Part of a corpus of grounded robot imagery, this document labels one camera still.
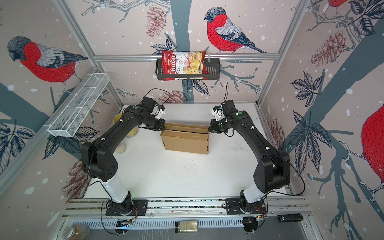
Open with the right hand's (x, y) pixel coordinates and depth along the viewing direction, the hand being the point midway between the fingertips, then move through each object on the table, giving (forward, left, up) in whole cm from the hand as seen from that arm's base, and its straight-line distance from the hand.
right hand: (206, 131), depth 82 cm
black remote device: (-37, -37, -16) cm, 55 cm away
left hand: (+2, +25, 0) cm, 25 cm away
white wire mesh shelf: (-7, +68, +14) cm, 70 cm away
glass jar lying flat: (-42, +9, -14) cm, 45 cm away
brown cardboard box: (-3, +10, -2) cm, 11 cm away
